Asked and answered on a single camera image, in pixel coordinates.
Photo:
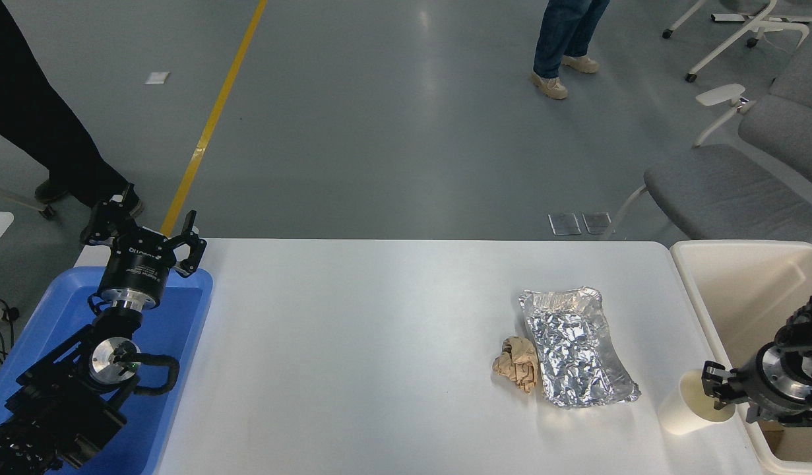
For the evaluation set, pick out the clear floor plate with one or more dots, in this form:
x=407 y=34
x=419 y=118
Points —
x=597 y=223
x=564 y=223

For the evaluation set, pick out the grey office chair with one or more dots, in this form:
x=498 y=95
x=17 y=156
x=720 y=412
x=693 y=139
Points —
x=729 y=191
x=791 y=132

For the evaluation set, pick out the white paper cup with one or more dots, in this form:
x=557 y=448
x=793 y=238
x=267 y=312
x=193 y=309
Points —
x=681 y=412

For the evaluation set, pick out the large pale plastic bin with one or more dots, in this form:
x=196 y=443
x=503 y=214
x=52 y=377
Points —
x=742 y=297

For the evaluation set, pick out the blue plastic tray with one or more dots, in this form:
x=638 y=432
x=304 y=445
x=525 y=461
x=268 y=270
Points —
x=175 y=316

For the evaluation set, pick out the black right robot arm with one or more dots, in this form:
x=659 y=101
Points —
x=805 y=330

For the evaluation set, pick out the crumpled tan paper ball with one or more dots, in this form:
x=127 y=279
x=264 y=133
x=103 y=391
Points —
x=516 y=364

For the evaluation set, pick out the white paper scrap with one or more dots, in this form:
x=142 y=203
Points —
x=157 y=77

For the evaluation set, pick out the crumpled foil tray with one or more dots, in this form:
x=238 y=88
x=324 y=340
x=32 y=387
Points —
x=577 y=349

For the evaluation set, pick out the white leg with caster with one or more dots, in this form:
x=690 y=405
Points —
x=16 y=199

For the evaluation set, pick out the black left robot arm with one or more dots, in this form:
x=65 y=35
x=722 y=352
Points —
x=56 y=409

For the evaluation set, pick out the white chair base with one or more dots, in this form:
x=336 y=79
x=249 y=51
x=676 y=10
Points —
x=749 y=23

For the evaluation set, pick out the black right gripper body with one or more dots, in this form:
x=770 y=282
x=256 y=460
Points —
x=750 y=386

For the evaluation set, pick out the person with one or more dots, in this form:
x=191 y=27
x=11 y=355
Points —
x=564 y=33
x=30 y=112

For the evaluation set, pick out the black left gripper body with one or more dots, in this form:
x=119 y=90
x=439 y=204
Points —
x=138 y=270

